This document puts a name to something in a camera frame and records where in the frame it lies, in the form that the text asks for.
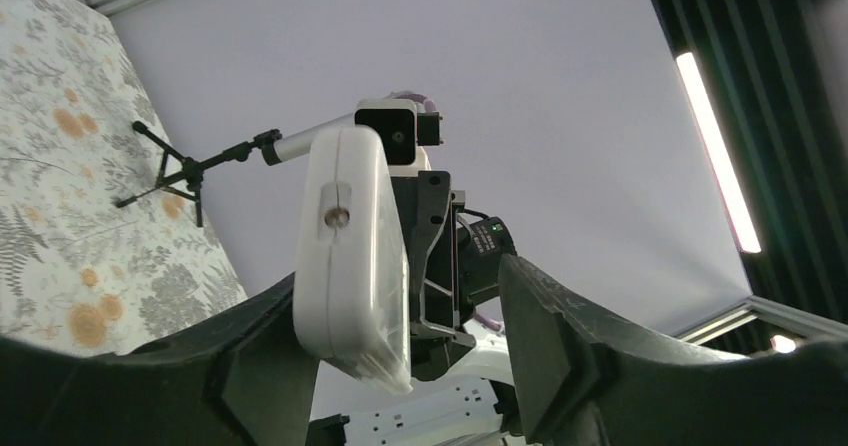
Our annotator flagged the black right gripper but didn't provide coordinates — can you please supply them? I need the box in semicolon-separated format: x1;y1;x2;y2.
391;171;516;380

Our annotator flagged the white remote control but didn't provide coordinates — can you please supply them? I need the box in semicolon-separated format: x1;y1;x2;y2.
293;126;412;395

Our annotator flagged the ceiling light strip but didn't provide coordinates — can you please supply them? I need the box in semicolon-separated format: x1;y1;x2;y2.
675;52;762;254

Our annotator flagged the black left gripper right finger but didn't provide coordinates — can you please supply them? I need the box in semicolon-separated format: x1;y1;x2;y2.
499;255;847;445

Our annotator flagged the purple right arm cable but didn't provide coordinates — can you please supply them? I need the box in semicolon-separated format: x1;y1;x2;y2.
390;90;508;336

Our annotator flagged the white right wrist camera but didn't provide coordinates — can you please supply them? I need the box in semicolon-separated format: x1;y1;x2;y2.
354;92;443;177

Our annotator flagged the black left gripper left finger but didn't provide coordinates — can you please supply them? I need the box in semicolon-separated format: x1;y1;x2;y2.
1;277;318;445

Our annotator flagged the black microphone tripod stand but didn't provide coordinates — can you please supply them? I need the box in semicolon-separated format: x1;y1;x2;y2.
113;121;283;228

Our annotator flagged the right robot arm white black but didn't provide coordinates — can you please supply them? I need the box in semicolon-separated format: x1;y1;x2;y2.
306;171;524;445

